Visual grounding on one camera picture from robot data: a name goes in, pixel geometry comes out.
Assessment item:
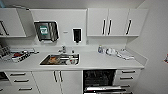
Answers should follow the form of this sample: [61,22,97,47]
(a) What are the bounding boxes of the stainless steel dishwasher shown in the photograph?
[82,68,128,94]

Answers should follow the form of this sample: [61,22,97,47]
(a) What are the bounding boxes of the black soap dispenser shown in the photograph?
[72,27,83,46]

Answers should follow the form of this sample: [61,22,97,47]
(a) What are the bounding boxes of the blue dish soap bottle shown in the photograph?
[97,44,104,55]

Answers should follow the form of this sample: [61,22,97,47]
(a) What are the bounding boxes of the white mug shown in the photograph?
[67,56,78,66]

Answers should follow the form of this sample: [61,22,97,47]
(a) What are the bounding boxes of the chrome sink faucet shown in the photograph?
[58,45,68,55]

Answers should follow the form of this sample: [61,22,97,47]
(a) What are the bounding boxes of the stainless steel sink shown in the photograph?
[38,53,81,67]

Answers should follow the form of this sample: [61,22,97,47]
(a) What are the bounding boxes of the orange bowl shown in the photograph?
[47,56,60,65]

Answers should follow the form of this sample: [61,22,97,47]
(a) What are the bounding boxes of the steel paper towel dispenser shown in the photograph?
[33,20,60,44]

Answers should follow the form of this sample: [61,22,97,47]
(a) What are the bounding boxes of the white two-door base cabinet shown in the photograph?
[31,70,84,94]

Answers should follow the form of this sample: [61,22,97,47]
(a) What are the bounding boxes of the white drawer unit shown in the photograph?
[0,70,38,94]
[113,68,140,94]

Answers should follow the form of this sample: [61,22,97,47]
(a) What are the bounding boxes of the dish rack with dishes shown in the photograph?
[0,45,40,64]

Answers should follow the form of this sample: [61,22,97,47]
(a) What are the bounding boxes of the black built-in microwave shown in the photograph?
[0,71,10,83]

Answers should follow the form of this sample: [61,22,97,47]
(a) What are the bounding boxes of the light blue spray bottle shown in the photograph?
[0,0,5,9]

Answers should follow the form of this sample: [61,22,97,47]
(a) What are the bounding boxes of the white wall cabinet black handles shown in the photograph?
[86,7,150,38]

